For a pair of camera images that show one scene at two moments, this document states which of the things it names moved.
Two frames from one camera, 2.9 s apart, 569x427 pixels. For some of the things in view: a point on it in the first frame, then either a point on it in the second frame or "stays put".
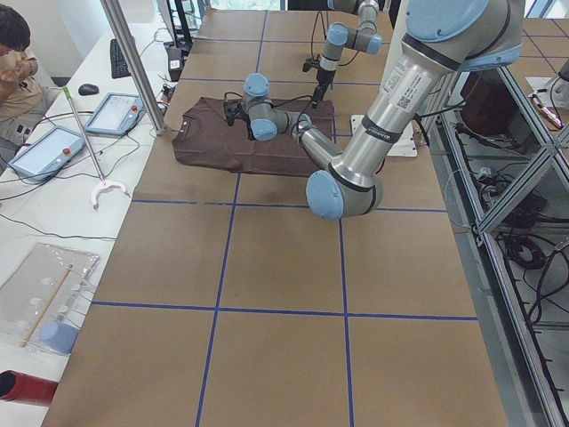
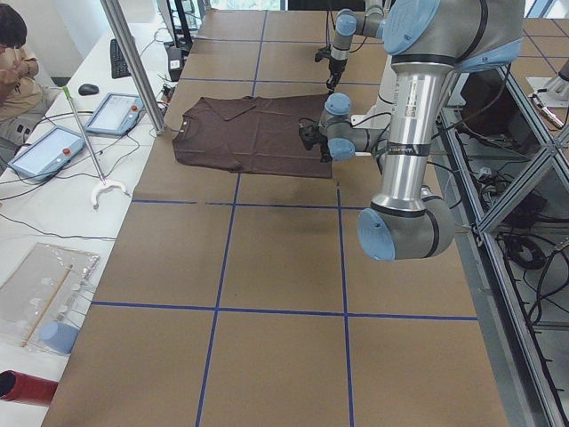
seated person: (24, 98) stays put
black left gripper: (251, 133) to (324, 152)
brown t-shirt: (204, 139) stays put
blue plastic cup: (60, 335) stays put
